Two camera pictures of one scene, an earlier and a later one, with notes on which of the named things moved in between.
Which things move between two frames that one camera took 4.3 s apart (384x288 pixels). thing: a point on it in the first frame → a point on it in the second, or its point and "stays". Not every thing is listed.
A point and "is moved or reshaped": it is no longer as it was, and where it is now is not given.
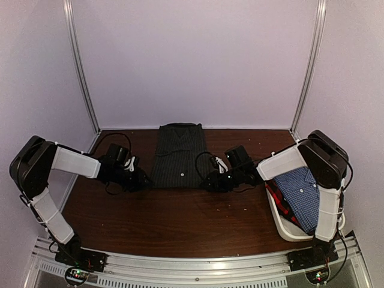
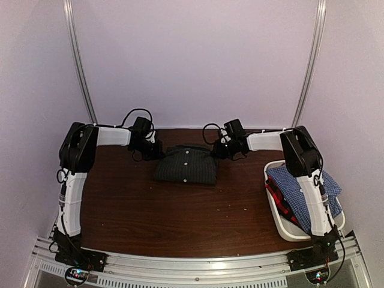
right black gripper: (216, 184) → (218, 153)
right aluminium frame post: (312, 65) stays
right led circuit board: (318, 276) stays
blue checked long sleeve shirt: (302, 191) stays
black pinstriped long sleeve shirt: (178, 146) is moved or reshaped
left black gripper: (138, 183) → (156, 155)
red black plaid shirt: (285, 210) stays
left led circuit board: (77, 275) stays
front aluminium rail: (251, 270) stays
